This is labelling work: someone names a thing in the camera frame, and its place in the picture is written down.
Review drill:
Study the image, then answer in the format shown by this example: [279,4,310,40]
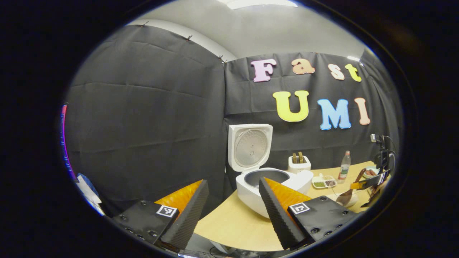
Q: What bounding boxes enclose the black backdrop cloth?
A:
[65,24,402,215]

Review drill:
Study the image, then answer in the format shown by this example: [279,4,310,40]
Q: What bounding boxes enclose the white toaster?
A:
[288,155,312,174]

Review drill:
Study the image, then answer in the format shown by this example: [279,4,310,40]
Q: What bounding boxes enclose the white paper sheets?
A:
[75,173,106,215]

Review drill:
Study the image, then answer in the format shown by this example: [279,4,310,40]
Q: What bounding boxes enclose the computer monitor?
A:
[60,104,77,181]

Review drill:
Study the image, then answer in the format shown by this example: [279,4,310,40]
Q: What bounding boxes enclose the white divided grain dish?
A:
[311,173,338,189]

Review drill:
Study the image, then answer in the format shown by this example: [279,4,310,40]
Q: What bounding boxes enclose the clear tray of white rice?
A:
[328,192,359,207]

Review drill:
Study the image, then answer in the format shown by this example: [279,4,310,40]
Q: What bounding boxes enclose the ceiling light panel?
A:
[226,0,298,9]

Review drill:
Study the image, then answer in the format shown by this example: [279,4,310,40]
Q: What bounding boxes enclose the brown wooden spoon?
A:
[336,168,367,206]

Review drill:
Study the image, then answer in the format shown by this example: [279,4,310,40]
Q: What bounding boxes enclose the white rice cooker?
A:
[228,124,314,219]

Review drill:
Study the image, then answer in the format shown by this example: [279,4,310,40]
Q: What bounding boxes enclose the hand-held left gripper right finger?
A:
[258,177,359,250]

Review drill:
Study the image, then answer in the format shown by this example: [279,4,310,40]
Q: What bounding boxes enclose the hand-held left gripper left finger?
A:
[113,179,209,251]

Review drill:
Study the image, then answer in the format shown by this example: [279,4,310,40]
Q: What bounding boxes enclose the clear plastic bottle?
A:
[339,150,351,181]

